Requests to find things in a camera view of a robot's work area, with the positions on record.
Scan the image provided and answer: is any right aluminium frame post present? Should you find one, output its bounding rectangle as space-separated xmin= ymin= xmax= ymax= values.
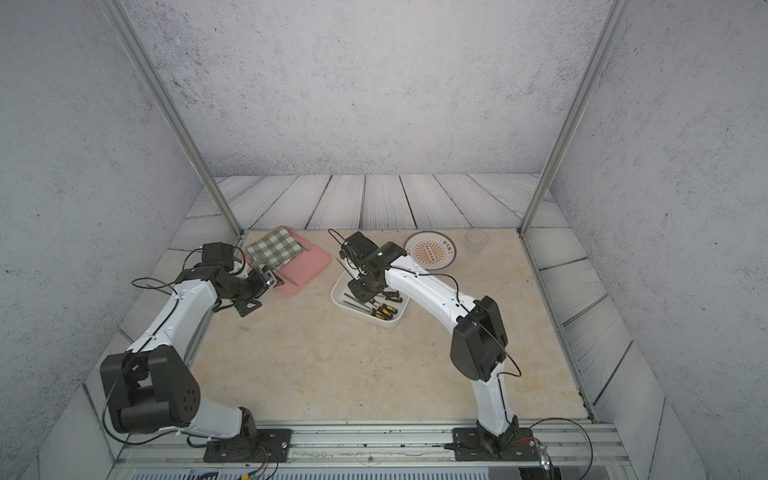
xmin=518 ymin=0 xmax=633 ymax=238

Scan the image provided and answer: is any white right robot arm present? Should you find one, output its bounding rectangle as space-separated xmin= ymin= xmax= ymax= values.
xmin=328 ymin=229 xmax=519 ymax=456

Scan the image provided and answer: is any pink cutting board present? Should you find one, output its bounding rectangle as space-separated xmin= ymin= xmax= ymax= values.
xmin=269 ymin=227 xmax=331 ymax=295

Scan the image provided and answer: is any round patterned plate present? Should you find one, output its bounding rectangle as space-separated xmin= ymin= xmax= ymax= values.
xmin=404 ymin=231 xmax=457 ymax=271

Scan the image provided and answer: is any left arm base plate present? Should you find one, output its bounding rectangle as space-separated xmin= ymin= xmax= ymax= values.
xmin=203 ymin=428 xmax=293 ymax=464

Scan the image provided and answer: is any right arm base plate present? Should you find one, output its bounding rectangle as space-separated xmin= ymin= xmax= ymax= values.
xmin=444 ymin=425 xmax=540 ymax=462

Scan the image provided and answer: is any white plastic storage box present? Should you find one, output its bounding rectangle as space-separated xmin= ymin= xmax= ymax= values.
xmin=331 ymin=273 xmax=410 ymax=328

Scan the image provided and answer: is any aluminium frame post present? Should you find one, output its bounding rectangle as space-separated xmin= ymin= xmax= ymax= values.
xmin=518 ymin=0 xmax=633 ymax=238
xmin=98 ymin=0 xmax=244 ymax=238

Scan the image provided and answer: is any green checkered cloth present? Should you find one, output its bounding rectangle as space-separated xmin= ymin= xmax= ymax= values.
xmin=245 ymin=226 xmax=304 ymax=270

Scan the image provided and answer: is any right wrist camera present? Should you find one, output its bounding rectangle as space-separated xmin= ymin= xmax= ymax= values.
xmin=341 ymin=231 xmax=378 ymax=267

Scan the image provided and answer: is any aluminium front rail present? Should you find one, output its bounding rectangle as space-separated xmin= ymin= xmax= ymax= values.
xmin=108 ymin=420 xmax=637 ymax=479

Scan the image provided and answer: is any clear glass cup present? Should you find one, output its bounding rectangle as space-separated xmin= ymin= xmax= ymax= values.
xmin=465 ymin=228 xmax=489 ymax=259

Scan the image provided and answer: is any left aluminium frame post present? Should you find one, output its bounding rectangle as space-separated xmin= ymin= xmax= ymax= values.
xmin=98 ymin=0 xmax=244 ymax=238

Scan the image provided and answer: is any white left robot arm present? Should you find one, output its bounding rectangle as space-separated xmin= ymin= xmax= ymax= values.
xmin=99 ymin=242 xmax=282 ymax=442

